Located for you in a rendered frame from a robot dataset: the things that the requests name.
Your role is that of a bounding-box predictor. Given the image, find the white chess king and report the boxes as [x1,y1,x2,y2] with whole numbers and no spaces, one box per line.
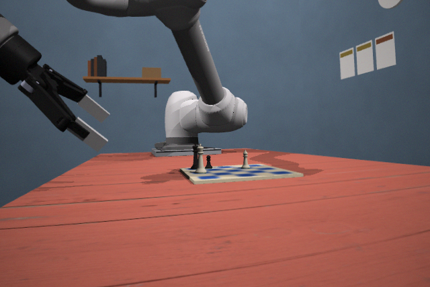
[195,143,207,173]

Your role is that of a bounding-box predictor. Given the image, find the black pawn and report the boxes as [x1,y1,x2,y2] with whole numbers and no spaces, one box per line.
[205,155,212,169]

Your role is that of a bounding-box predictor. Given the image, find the blue and cream checkered chessboard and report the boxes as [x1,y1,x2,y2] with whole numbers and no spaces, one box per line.
[180,164,304,184]

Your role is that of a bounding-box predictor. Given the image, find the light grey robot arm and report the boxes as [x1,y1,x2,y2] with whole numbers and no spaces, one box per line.
[67,0,247,150]

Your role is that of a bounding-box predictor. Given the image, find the white bishop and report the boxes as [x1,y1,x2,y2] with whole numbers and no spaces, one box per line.
[241,150,250,169]

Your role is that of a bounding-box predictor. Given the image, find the black chess king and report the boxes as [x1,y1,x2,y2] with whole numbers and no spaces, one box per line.
[191,142,198,169]

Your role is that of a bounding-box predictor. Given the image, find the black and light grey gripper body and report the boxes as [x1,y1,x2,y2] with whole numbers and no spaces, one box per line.
[0,34,49,91]

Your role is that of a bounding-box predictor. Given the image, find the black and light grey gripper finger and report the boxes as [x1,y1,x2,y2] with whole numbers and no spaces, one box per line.
[42,64,110,123]
[18,72,108,152]

